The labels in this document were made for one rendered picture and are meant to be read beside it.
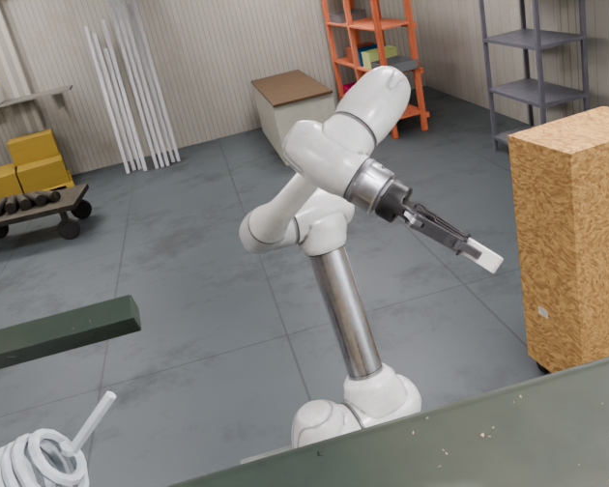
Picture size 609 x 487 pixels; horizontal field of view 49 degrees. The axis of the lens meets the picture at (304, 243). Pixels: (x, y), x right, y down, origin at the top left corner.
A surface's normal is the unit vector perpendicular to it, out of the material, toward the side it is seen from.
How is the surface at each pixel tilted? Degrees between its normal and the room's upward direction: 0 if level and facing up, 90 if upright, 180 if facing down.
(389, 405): 73
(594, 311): 90
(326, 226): 83
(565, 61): 90
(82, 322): 33
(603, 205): 90
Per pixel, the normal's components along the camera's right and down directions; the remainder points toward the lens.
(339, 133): 0.09, -0.46
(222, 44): 0.19, 0.35
